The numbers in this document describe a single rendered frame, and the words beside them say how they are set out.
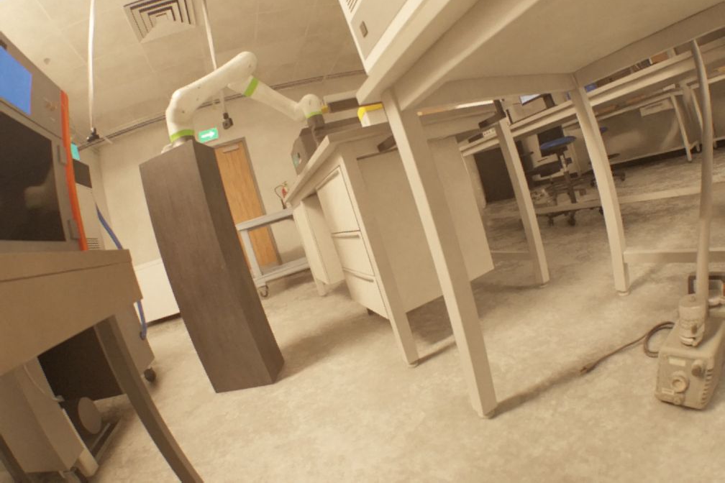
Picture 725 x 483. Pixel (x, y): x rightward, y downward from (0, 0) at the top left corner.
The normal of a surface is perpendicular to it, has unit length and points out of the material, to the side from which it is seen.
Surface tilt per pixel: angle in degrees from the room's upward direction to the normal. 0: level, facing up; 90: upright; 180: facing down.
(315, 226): 90
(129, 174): 90
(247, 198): 90
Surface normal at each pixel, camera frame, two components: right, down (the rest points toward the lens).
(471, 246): 0.31, -0.09
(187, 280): 0.00, 0.01
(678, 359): -0.91, 0.26
